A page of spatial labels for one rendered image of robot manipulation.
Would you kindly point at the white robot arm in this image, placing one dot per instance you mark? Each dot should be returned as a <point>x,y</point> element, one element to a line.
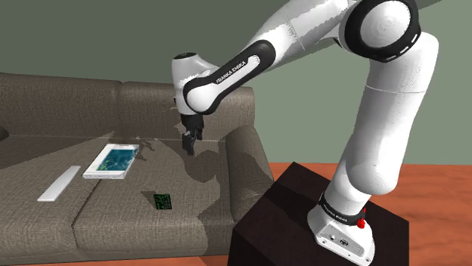
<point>387,121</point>

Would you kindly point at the flat white remote control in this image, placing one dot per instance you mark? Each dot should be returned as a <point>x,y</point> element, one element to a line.
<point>59,183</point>

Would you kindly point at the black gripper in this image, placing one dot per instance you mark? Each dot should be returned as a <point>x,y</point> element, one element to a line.
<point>193,123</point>

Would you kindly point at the dark robot stand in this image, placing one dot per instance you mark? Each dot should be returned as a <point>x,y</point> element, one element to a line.
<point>280,221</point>

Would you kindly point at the small green-black card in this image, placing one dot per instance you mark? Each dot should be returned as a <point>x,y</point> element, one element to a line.
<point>162,201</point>

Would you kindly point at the white book with blue cover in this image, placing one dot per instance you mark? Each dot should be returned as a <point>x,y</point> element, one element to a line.
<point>112,160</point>

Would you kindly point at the grey-brown fabric sofa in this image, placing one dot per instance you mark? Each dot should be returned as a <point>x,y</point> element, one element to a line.
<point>155,110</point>

